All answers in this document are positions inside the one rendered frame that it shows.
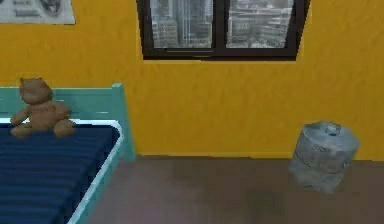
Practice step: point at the brown teddy bear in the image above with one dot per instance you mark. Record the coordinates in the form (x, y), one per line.
(41, 111)

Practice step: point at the black framed window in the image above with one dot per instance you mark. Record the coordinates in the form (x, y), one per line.
(220, 28)

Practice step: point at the teal bed with blue cover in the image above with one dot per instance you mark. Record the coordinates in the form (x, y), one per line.
(50, 173)

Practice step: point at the grey metal bin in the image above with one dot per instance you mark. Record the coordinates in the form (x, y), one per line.
(321, 156)

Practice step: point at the grey wall poster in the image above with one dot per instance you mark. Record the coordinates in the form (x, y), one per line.
(33, 11)

